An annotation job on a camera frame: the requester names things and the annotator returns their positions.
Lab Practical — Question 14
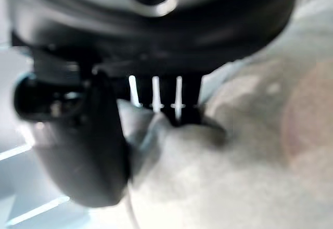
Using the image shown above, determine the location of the light grey fabric cushion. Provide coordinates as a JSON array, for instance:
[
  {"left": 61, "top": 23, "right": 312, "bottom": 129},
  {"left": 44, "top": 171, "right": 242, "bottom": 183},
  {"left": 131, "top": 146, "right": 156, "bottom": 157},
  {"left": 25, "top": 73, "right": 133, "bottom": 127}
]
[{"left": 117, "top": 0, "right": 333, "bottom": 229}]

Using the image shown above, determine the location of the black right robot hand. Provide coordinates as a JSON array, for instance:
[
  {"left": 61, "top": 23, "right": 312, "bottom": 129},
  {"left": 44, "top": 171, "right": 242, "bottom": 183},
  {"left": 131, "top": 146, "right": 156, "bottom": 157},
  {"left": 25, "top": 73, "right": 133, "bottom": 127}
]
[{"left": 0, "top": 0, "right": 308, "bottom": 209}]

